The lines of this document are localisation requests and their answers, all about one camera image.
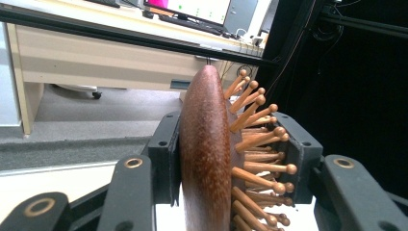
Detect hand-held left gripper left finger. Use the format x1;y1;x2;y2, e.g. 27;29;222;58
147;111;183;207

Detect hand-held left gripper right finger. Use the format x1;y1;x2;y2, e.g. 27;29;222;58
272;111;324;205

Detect brown wooden hairbrush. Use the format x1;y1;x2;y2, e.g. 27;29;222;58
178;64;298;231

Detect black curtain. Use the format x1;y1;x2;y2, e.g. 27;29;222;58
255;0;408;200

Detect office chair base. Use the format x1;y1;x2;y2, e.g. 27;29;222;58
50;84;104;100

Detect beige wooden desk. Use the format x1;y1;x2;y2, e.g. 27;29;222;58
6;0;268;137

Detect black keyboard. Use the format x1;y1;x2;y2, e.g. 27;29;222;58
158;13;226;37
84;0;122;10

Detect computer monitor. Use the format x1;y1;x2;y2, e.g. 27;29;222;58
142;0;233;27

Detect grey computer tower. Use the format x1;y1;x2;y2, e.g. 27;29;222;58
223;0;260;35

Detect bundle of hanging cables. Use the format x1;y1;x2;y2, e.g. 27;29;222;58
220;60;258;83

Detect coiled black cables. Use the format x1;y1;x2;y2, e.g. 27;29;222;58
312;22;344;43

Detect black horizontal frame bar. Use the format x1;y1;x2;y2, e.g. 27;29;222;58
0;4;280;69

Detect black side frame bar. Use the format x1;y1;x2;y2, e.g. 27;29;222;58
319;13;408;40

